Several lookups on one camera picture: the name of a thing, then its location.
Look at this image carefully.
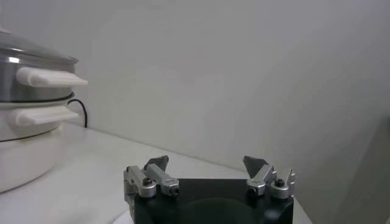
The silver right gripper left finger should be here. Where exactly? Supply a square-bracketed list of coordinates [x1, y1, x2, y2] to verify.
[123, 155, 180, 204]

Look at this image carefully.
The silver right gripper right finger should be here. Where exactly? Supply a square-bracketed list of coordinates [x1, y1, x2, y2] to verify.
[243, 155, 297, 200]

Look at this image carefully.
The glass lid with beige handle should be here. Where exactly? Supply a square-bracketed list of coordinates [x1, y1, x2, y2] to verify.
[0, 27, 79, 65]

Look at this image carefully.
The stainless steel steamer basket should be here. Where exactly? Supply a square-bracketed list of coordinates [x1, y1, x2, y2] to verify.
[0, 51, 89, 103]

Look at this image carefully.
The white round plate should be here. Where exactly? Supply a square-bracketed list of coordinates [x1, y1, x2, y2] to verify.
[112, 209, 135, 224]

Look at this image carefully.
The white electric cooker pot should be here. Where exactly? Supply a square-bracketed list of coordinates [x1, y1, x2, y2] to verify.
[0, 93, 80, 194]

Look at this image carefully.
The black cooker power cord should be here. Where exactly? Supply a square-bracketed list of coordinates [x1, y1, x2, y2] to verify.
[66, 97, 89, 128]

